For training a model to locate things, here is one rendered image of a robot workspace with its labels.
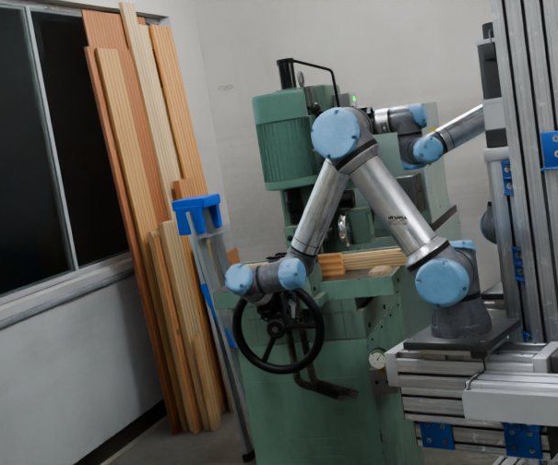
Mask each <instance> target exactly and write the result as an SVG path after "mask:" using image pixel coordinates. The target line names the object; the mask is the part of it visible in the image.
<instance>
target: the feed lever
mask: <svg viewBox="0 0 558 465"><path fill-rule="evenodd" d="M310 111H311V112H312V113H315V116H316V118H317V117H318V116H319V115H320V113H319V112H320V111H321V106H320V104H319V103H317V102H314V103H312V104H311V106H310ZM355 203H356V199H355V194H354V192H353V190H344V192H343V195H342V197H341V199H340V201H339V203H338V206H339V207H340V208H341V209H346V208H350V209H354V206H355Z"/></svg>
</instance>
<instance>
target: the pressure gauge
mask: <svg viewBox="0 0 558 465"><path fill-rule="evenodd" d="M385 352H386V350H385V349H384V348H380V347H377V348H374V349H372V350H371V351H370V353H369V354H368V358H367V360H368V363H369V365H370V366H371V367H372V368H374V369H379V373H384V372H385V370H384V368H385V367H386V361H385V356H384V353H385ZM380 354H381V355H380ZM379 356H380V357H379ZM378 357H379V359H378ZM377 359H378V361H377Z"/></svg>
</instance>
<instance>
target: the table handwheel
mask: <svg viewBox="0 0 558 465"><path fill-rule="evenodd" d="M291 291H292V292H295V293H296V296H297V297H299V298H300V299H301V300H302V301H303V302H304V303H305V304H306V305H307V307H308V308H309V310H310V312H311V314H312V316H313V319H314V323H304V324H292V322H294V321H295V320H296V318H292V317H291V319H285V320H280V319H279V318H278V319H276V318H275V319H271V320H270V319H269V323H267V334H268V335H269V336H270V340H269V343H268V345H267V348H266V351H265V353H264V355H263V358H262V359H261V358H259V357H258V356H257V355H255V354H254V353H253V352H252V350H251V349H250V348H249V346H248V345H247V343H246V341H245V339H244V337H243V332H242V315H243V310H244V308H245V306H246V305H247V303H248V302H247V301H246V300H245V299H243V298H242V297H240V298H239V300H238V302H237V304H236V306H235V308H234V311H233V315H232V332H233V336H234V339H235V341H236V344H237V346H238V348H239V349H240V351H241V353H242V354H243V356H244V357H245V358H246V359H247V360H248V361H249V362H250V363H251V364H253V365H254V366H256V367H257V368H259V369H261V370H263V371H266V372H269V373H271V374H277V375H288V374H293V373H296V372H299V371H301V370H303V369H304V368H305V367H307V366H308V365H309V364H311V363H312V362H313V361H314V360H315V358H316V357H317V355H318V354H319V353H320V351H321V349H322V346H323V343H324V338H325V323H324V318H323V316H322V313H321V311H320V309H319V307H318V305H317V303H316V302H315V300H314V299H313V297H312V296H311V295H310V294H309V293H308V292H306V291H305V290H304V289H302V288H301V287H300V288H296V289H294V290H291ZM301 328H315V340H314V344H313V346H312V348H311V350H310V351H309V352H308V353H307V354H306V355H305V356H304V357H303V358H302V359H301V360H300V361H298V362H296V363H294V364H286V365H278V364H271V363H268V362H267V359H268V356H269V354H270V352H271V349H272V347H273V345H274V343H275V340H276V339H280V338H282V337H283V336H284V335H285V334H286V333H287V332H288V331H289V330H290V329H301Z"/></svg>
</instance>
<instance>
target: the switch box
mask: <svg viewBox="0 0 558 465"><path fill-rule="evenodd" d="M352 96H354V97H355V101H353V99H352ZM338 99H339V104H340V107H341V108H344V107H351V106H354V107H356V108H357V102H356V95H355V92H345V93H340V94H338ZM333 102H334V108H336V107H338V106H337V101H336V96H335V95H333ZM354 102H355V105H353V103H354Z"/></svg>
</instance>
